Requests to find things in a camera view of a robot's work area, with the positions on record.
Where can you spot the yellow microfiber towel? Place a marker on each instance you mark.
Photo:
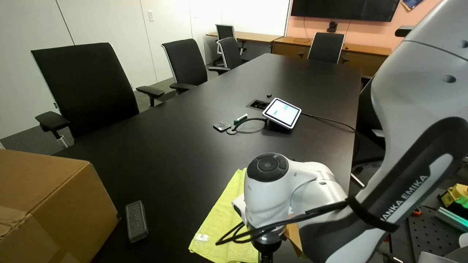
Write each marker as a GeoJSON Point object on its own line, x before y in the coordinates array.
{"type": "Point", "coordinates": [220, 219]}

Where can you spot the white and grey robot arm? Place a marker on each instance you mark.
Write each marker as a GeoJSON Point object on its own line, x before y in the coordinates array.
{"type": "Point", "coordinates": [421, 100]}

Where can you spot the small black phone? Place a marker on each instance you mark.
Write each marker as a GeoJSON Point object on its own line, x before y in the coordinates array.
{"type": "Point", "coordinates": [222, 127]}

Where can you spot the tablet on black stand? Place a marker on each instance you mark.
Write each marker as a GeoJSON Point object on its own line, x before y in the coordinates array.
{"type": "Point", "coordinates": [283, 113]}

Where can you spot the far black office chair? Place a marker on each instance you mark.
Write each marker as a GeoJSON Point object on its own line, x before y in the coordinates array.
{"type": "Point", "coordinates": [229, 46]}

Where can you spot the black chair at table end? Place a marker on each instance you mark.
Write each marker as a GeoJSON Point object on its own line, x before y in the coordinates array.
{"type": "Point", "coordinates": [327, 47]}

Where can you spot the black whiteboard eraser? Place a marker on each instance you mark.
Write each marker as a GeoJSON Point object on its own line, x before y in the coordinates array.
{"type": "Point", "coordinates": [137, 221]}

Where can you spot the wooden sideboard cabinet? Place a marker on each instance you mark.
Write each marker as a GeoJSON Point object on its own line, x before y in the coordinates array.
{"type": "Point", "coordinates": [367, 59]}

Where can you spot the large black office chair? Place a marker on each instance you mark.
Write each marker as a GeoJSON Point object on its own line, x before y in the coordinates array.
{"type": "Point", "coordinates": [89, 85]}

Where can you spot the brown cardboard box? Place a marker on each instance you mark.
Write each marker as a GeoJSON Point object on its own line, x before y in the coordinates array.
{"type": "Point", "coordinates": [52, 209]}

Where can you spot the green yellow box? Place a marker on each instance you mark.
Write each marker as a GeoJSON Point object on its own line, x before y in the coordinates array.
{"type": "Point", "coordinates": [456, 195]}

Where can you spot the wall mounted black television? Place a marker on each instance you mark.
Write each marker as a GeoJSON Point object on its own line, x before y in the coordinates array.
{"type": "Point", "coordinates": [380, 11]}

